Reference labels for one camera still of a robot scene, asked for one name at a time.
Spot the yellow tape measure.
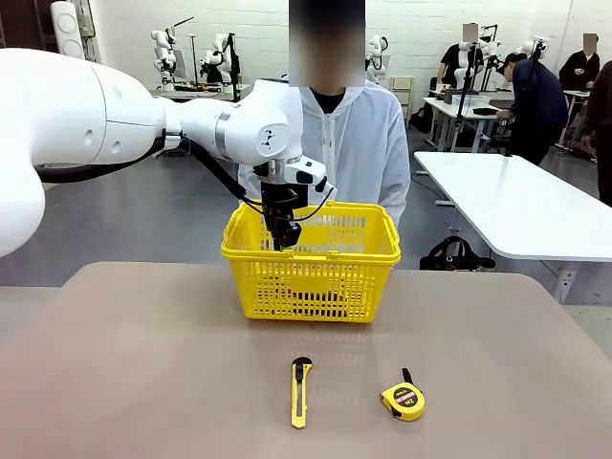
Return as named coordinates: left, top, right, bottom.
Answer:
left=380, top=366, right=426, bottom=423

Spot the black bag with handles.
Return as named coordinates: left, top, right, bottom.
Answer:
left=419, top=235, right=497, bottom=272

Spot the white shelf cart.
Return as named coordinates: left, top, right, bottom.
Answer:
left=390, top=75, right=416, bottom=128

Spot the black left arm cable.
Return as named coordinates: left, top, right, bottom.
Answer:
left=35, top=136, right=336, bottom=224

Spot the person in brown top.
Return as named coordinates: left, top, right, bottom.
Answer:
left=585, top=61, right=612, bottom=202

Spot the person in black jacket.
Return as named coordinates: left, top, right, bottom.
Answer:
left=558, top=33, right=601, bottom=92

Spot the white tower appliance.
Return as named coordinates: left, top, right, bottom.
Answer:
left=50, top=0, right=90, bottom=61

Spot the black pole stand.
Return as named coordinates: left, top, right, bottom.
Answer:
left=224, top=32, right=242, bottom=104

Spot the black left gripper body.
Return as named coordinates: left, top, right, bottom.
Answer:
left=260, top=183, right=311, bottom=221

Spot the yellow plastic shopping basket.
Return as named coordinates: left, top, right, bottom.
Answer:
left=220, top=198, right=402, bottom=324

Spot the white background robot with rod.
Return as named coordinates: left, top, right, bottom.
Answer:
left=151, top=16, right=196, bottom=92

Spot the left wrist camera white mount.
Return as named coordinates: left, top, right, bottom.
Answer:
left=310, top=174, right=339, bottom=202

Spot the person in black t-shirt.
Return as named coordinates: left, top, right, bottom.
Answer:
left=439, top=22, right=484, bottom=90

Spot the black backpack on floor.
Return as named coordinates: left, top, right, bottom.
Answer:
left=409, top=104, right=434, bottom=135

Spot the white background work desk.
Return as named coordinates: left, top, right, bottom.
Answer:
left=423, top=93, right=515, bottom=154

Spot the large white table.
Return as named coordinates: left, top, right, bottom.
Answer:
left=413, top=150, right=612, bottom=307

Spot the yellow utility knife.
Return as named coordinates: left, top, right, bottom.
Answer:
left=290, top=356, right=314, bottom=429

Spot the person in navy jacket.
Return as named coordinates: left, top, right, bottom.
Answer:
left=496, top=51, right=569, bottom=166

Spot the person in white hoodie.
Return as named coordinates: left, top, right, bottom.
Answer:
left=237, top=0, right=411, bottom=226

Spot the white background robot desk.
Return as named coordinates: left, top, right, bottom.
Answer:
left=147, top=83, right=252, bottom=102

